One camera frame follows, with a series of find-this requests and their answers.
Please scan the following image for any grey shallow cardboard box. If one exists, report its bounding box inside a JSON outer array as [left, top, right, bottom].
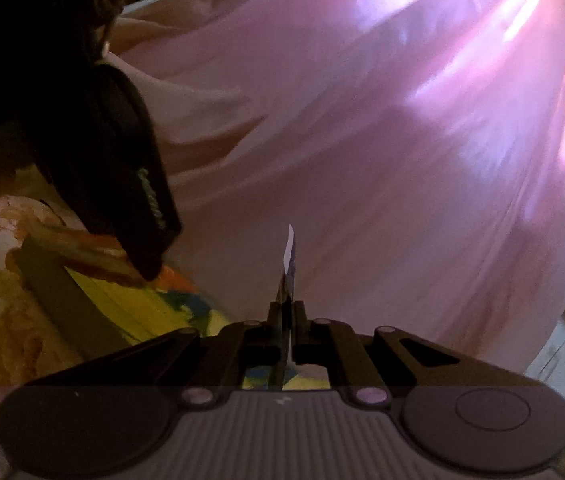
[[14, 232, 333, 391]]

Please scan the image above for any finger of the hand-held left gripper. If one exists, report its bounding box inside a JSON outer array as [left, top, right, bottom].
[[126, 244, 167, 282]]

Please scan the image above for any blue patterned snack packet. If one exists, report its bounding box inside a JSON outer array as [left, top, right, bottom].
[[152, 272, 223, 321]]

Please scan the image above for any thin foil snack packet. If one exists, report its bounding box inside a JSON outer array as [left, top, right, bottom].
[[275, 224, 297, 391]]

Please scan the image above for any pink curtain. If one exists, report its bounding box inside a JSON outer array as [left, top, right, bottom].
[[107, 0, 565, 376]]

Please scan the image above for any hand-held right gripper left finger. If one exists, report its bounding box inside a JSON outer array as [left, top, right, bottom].
[[22, 302, 285, 406]]

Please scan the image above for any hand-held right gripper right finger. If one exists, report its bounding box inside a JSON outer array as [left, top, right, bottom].
[[292, 302, 545, 406]]

